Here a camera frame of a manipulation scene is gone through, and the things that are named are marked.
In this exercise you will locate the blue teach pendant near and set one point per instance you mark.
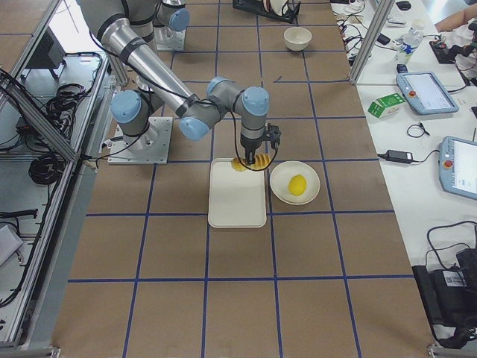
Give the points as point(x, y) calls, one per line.
point(457, 166)

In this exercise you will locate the person forearm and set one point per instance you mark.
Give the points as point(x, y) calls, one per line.
point(457, 19)

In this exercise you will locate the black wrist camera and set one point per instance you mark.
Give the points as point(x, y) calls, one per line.
point(273, 135)

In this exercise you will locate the cream plate with lemon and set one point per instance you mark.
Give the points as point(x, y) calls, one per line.
point(282, 174)

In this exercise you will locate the blue teach pendant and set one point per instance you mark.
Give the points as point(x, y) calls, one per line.
point(457, 166)
point(425, 93)

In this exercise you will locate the yellow lemon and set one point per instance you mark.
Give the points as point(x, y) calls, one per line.
point(297, 185)

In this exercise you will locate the black power adapter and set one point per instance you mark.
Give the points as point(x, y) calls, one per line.
point(397, 156)

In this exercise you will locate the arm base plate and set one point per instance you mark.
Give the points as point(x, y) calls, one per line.
point(168, 40)
point(151, 148)

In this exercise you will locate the black dish rack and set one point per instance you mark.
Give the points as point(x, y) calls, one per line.
point(256, 7)

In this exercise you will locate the cream rectangular tray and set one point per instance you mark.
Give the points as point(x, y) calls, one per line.
point(236, 199)

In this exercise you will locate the cream bowl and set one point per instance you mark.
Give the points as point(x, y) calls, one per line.
point(297, 38)

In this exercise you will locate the green white carton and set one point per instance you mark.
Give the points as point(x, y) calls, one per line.
point(386, 105)

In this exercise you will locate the blue teach pendant far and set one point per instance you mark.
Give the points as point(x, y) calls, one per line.
point(425, 93)

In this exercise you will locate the aluminium frame post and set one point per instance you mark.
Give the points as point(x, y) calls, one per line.
point(376, 25)

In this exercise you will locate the pink plate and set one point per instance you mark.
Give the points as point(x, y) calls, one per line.
point(266, 5)

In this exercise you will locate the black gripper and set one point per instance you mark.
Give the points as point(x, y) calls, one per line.
point(248, 144)

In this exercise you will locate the plastic water bottle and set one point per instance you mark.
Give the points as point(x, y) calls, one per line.
point(411, 41)

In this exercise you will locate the cream plate in rack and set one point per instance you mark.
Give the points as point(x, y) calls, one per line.
point(279, 7)

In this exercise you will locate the black box on desk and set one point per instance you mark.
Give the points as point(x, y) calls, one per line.
point(449, 298)

